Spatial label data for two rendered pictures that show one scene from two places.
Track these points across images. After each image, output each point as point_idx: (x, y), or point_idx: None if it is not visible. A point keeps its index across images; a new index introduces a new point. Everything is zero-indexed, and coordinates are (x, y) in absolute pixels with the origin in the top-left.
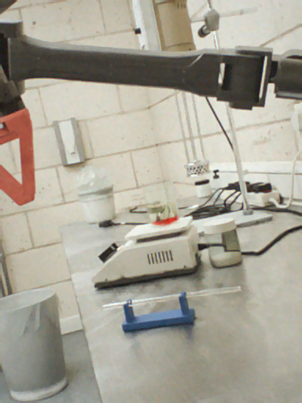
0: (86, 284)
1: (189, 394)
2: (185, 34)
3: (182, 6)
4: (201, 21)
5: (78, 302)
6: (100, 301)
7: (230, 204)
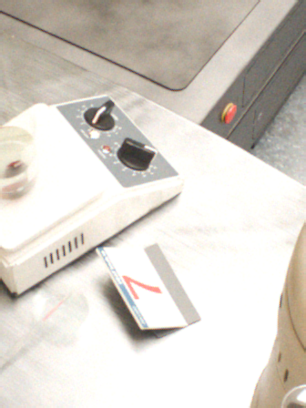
0: (168, 130)
1: None
2: (261, 383)
3: (278, 343)
4: None
5: (80, 66)
6: (36, 76)
7: None
